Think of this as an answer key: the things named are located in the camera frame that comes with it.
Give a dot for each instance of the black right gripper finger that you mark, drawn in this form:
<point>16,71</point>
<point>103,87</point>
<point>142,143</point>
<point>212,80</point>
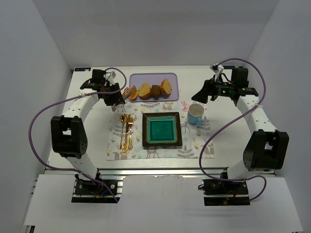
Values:
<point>213,97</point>
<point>202,95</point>

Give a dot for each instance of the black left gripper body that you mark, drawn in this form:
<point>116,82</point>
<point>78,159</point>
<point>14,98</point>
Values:
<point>115,97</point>

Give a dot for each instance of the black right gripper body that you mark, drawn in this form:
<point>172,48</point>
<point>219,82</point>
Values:
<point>210,88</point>

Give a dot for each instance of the silver metal tongs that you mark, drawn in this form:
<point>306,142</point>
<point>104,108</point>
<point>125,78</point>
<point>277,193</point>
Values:
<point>126,93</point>

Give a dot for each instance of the orange bread piece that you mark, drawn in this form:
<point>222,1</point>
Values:
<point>133,94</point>

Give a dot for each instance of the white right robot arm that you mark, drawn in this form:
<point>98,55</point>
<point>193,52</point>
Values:
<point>267,146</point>

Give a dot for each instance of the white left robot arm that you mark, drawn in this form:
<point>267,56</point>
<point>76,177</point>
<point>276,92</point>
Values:
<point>69,138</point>

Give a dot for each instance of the speckled yellow bread slice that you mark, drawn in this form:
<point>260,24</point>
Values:
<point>144,91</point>

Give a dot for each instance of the brown crusted bread half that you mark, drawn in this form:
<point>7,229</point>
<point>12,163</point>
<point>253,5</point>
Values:
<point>166,87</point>

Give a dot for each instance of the dark brown bread chunk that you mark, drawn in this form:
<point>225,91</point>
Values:
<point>156,91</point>

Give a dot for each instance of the light blue mug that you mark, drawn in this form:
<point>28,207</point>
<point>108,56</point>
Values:
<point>195,114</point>

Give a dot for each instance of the gold spoon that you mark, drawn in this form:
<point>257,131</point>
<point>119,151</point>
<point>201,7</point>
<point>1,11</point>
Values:
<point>123,120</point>

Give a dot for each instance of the gold fork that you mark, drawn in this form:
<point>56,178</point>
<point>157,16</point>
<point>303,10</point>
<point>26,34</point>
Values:
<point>130,131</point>

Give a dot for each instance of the lavender tray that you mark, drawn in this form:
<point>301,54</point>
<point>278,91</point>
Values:
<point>155,79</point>

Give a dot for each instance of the animal print placemat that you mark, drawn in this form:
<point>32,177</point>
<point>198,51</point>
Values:
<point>193,137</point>

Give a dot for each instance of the blue label sticker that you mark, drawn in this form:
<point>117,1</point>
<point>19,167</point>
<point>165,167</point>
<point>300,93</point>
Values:
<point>82,69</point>

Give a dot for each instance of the black and teal square plate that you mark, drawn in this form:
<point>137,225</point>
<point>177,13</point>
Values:
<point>161,130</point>

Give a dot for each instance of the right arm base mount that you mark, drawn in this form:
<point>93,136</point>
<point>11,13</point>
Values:
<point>220,193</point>

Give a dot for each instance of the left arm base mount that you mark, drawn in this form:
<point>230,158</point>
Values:
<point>92,192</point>

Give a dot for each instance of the aluminium rail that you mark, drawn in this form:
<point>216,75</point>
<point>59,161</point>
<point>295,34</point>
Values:
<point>149,171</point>

